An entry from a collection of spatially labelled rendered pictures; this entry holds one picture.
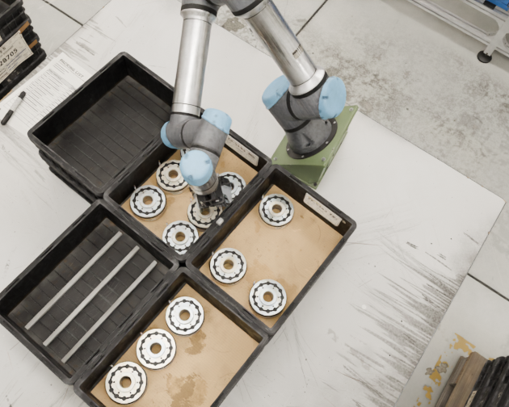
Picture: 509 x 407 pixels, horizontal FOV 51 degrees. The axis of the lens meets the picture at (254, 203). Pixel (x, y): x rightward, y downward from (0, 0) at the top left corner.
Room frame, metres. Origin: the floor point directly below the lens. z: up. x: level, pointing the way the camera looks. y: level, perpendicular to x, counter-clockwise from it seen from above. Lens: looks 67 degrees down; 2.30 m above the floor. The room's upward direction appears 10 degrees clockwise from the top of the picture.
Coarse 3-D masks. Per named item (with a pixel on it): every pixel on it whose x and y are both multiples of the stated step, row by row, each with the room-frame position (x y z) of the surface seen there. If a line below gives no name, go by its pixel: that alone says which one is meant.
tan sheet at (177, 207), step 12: (180, 156) 0.75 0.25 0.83; (228, 156) 0.78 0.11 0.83; (216, 168) 0.73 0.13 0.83; (228, 168) 0.74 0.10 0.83; (240, 168) 0.75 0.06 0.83; (252, 168) 0.75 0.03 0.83; (156, 180) 0.66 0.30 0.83; (168, 204) 0.59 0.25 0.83; (180, 204) 0.59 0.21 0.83; (168, 216) 0.55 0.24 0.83; (180, 216) 0.56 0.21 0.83; (156, 228) 0.51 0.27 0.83; (180, 240) 0.48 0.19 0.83
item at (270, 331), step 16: (288, 176) 0.70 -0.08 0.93; (336, 208) 0.62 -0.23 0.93; (224, 224) 0.52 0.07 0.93; (352, 224) 0.58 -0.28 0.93; (208, 240) 0.47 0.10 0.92; (192, 256) 0.41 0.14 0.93; (320, 272) 0.43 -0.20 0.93; (304, 288) 0.38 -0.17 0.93; (240, 304) 0.31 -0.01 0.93; (256, 320) 0.28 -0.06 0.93
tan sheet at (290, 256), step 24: (312, 216) 0.63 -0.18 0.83; (240, 240) 0.52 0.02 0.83; (264, 240) 0.53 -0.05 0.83; (288, 240) 0.54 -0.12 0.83; (312, 240) 0.56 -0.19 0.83; (336, 240) 0.57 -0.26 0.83; (264, 264) 0.46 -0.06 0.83; (288, 264) 0.47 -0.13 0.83; (312, 264) 0.48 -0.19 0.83; (240, 288) 0.38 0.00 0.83; (288, 288) 0.40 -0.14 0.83
